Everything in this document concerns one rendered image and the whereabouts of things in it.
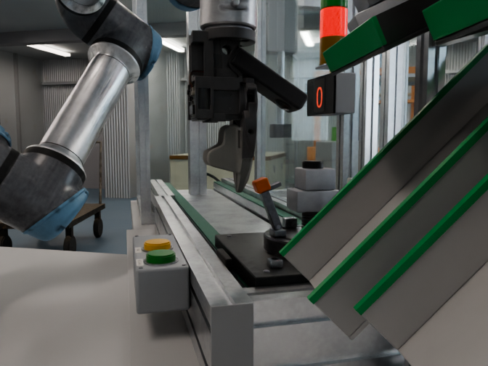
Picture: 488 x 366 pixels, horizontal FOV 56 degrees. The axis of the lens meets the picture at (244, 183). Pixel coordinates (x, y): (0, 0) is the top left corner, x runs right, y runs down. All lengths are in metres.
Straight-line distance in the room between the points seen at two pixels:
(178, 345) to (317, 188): 0.28
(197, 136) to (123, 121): 6.99
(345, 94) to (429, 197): 0.51
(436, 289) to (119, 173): 8.47
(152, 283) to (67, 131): 0.38
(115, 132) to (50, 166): 7.89
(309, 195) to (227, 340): 0.24
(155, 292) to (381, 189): 0.32
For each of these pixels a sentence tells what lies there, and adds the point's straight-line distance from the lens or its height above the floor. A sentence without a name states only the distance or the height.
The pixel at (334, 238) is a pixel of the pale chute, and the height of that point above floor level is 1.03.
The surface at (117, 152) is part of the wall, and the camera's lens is 8.71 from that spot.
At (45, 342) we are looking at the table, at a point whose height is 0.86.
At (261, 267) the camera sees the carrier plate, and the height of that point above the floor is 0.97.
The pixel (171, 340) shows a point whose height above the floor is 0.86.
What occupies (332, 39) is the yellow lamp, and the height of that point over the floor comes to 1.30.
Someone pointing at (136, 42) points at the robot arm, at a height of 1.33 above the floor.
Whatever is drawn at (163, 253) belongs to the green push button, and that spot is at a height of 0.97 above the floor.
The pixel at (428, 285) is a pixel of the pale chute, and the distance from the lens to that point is 0.33.
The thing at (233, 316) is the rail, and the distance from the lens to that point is 0.49.
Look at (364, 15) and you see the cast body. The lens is 0.37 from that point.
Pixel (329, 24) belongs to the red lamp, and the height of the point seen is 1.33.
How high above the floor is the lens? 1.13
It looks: 6 degrees down
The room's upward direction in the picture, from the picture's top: straight up
